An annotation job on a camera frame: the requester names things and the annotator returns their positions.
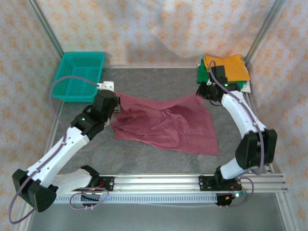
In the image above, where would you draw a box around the teal plastic basket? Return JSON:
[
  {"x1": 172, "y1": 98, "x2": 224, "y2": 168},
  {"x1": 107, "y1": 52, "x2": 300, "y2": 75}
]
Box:
[{"x1": 49, "y1": 51, "x2": 106, "y2": 103}]

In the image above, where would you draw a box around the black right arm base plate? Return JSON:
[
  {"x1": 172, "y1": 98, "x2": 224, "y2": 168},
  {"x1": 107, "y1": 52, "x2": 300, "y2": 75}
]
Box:
[{"x1": 199, "y1": 175, "x2": 242, "y2": 193}]

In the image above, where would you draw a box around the slotted grey cable duct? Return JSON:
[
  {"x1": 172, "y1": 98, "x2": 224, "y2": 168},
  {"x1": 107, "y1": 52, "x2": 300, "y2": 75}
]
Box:
[{"x1": 54, "y1": 194, "x2": 218, "y2": 204}]

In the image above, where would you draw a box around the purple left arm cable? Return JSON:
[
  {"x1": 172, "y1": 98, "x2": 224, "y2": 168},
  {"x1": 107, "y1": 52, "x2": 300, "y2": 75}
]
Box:
[{"x1": 9, "y1": 76, "x2": 109, "y2": 224}]

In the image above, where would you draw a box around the aluminium mounting rail beam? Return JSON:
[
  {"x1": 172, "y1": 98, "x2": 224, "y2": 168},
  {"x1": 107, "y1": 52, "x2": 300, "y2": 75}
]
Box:
[{"x1": 54, "y1": 173, "x2": 289, "y2": 193}]

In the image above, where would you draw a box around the aluminium table edge rail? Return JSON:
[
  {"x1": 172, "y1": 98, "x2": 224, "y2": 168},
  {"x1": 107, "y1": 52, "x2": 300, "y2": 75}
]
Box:
[
  {"x1": 244, "y1": 92, "x2": 303, "y2": 231},
  {"x1": 13, "y1": 100, "x2": 65, "y2": 231}
]

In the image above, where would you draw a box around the black base electronics bracket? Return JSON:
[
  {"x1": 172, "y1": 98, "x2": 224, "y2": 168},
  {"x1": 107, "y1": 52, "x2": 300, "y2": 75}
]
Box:
[
  {"x1": 80, "y1": 193, "x2": 101, "y2": 209},
  {"x1": 215, "y1": 192, "x2": 241, "y2": 209}
]

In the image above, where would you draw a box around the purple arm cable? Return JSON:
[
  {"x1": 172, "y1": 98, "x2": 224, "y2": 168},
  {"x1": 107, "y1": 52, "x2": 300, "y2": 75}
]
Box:
[
  {"x1": 208, "y1": 60, "x2": 265, "y2": 208},
  {"x1": 9, "y1": 76, "x2": 109, "y2": 224}
]

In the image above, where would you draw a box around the maroon t-shirt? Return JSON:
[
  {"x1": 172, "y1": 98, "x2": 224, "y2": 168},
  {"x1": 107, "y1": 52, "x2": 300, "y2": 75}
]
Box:
[{"x1": 110, "y1": 93, "x2": 219, "y2": 156}]

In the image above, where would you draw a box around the folded orange t-shirt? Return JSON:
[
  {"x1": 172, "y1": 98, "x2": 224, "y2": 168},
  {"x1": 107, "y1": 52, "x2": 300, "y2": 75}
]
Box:
[{"x1": 204, "y1": 54, "x2": 251, "y2": 84}]

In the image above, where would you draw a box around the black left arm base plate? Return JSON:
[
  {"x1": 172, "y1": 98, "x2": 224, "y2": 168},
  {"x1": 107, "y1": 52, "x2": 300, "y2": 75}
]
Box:
[{"x1": 72, "y1": 176, "x2": 115, "y2": 193}]

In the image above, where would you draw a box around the folded green t-shirt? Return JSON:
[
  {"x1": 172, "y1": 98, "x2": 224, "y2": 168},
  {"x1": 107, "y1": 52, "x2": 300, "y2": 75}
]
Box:
[{"x1": 196, "y1": 59, "x2": 248, "y2": 90}]

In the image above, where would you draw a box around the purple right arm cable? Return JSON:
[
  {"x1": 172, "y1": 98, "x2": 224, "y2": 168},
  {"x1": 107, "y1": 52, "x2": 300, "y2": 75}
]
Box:
[{"x1": 208, "y1": 60, "x2": 265, "y2": 208}]

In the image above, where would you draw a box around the aluminium frame post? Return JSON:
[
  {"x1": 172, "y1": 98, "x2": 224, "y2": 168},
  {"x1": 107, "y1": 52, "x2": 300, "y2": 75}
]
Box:
[
  {"x1": 243, "y1": 0, "x2": 287, "y2": 64},
  {"x1": 25, "y1": 0, "x2": 64, "y2": 58}
]

